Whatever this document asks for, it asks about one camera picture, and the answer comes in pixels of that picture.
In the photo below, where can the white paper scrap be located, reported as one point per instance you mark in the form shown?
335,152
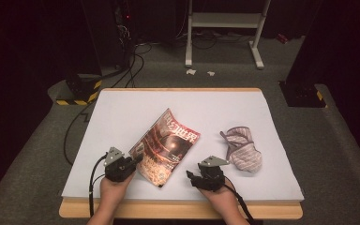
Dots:
191,72
211,73

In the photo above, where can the person's right hand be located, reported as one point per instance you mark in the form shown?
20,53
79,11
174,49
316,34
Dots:
222,201

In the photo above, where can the white metal stand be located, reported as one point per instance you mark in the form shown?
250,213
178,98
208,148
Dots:
225,19

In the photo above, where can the wooden table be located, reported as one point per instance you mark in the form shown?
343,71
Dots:
168,210

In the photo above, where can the black yellow striped stand base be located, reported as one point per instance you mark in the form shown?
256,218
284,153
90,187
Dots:
81,90
303,95

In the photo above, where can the black electronics rack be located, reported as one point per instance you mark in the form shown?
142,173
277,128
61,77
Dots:
123,31

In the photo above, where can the small red object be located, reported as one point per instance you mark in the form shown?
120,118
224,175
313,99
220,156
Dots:
282,38

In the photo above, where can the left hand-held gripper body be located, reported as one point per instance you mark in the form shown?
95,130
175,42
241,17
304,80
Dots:
118,168

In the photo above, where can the person's left hand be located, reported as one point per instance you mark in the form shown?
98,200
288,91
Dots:
114,193

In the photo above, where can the purple striped towel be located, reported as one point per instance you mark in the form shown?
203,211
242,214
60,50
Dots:
243,153

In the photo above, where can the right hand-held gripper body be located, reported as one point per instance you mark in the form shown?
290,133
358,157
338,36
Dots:
211,176

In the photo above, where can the magazine with glossy cover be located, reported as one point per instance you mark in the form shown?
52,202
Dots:
168,146

